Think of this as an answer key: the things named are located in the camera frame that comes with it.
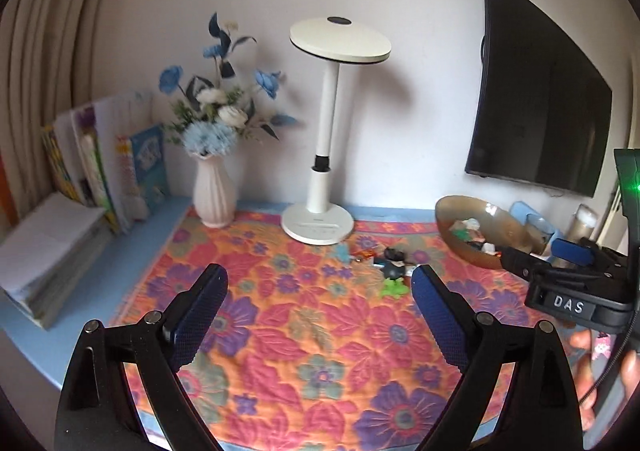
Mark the floral orange table cloth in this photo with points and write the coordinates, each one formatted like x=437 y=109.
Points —
x=304 y=353

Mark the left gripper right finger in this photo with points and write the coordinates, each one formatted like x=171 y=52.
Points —
x=540 y=410

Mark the pink ribbed vase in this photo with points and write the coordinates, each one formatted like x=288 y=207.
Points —
x=214 y=194

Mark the clear glass jar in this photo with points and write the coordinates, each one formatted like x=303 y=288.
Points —
x=582 y=225

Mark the beige curtain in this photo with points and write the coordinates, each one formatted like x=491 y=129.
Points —
x=47 y=50

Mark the white desk lamp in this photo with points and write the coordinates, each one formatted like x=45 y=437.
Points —
x=336 y=41

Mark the toys inside bowl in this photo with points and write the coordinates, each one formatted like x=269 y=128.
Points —
x=468 y=231

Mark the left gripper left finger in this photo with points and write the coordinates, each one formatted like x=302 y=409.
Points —
x=96 y=410

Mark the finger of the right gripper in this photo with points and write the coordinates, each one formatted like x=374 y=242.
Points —
x=523 y=265
x=571 y=252

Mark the blue white artificial flowers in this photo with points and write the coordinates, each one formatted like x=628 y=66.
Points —
x=213 y=114

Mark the green translucent toy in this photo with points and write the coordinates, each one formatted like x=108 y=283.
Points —
x=394 y=288

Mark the amber ribbed glass bowl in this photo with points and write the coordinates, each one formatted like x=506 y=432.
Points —
x=498 y=226

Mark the red orange small box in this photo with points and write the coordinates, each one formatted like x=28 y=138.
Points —
x=368 y=257

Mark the light blue crystal toy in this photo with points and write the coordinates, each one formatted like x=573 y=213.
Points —
x=341 y=252

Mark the black spiky hair piece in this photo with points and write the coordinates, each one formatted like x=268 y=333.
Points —
x=392 y=254

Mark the black wall television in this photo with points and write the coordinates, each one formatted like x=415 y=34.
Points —
x=544 y=111

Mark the upright books row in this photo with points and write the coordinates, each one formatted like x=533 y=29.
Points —
x=109 y=153

